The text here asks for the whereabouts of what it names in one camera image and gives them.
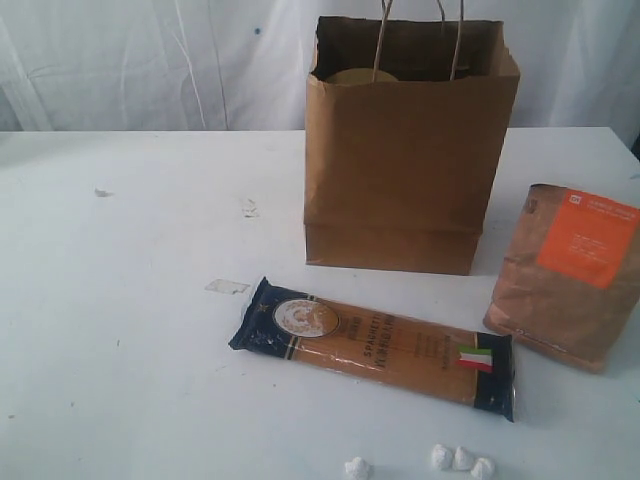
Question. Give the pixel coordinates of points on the kraft pouch with orange label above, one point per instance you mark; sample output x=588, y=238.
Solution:
x=570, y=276

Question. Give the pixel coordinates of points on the spaghetti packet dark blue ends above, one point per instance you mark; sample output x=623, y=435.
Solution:
x=462, y=366

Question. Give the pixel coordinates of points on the clear tape piece on table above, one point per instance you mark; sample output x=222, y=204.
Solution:
x=226, y=287

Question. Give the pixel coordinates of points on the large brown paper shopping bag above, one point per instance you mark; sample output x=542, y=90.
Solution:
x=398, y=175

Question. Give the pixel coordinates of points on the clear jar with gold lid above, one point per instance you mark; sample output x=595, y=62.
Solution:
x=360, y=76

